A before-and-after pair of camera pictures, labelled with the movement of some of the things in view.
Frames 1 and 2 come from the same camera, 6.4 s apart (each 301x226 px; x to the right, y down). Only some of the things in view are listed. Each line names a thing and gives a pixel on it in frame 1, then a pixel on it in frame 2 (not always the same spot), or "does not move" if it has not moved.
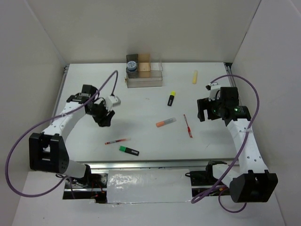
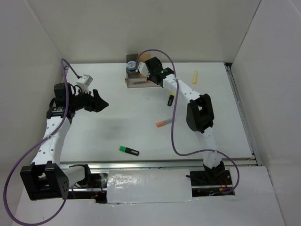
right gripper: [202, 105] → [150, 77]
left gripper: [104, 120] → [96, 103]
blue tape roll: [131, 65] does not move
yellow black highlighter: [171, 98] does not move
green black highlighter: [129, 150] does not move
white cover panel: [138, 186] does not move
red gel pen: [188, 127] → [140, 82]
